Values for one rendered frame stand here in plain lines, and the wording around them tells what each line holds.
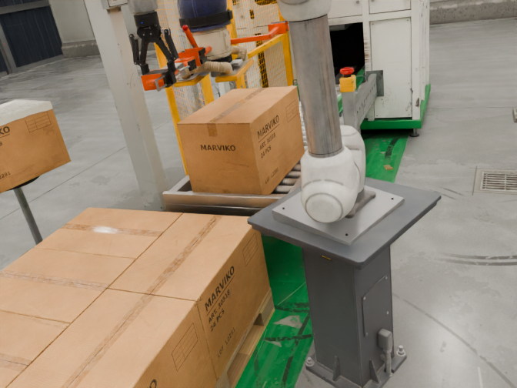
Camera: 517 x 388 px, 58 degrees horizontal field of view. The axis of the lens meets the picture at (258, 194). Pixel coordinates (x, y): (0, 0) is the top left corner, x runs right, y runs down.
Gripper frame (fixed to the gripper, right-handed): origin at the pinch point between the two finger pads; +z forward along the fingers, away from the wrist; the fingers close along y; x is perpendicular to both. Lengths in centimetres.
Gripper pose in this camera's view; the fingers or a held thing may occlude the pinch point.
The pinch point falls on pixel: (160, 76)
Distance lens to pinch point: 166.3
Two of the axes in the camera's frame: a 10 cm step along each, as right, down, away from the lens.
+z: 1.5, 8.9, 4.3
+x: -2.1, 4.5, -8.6
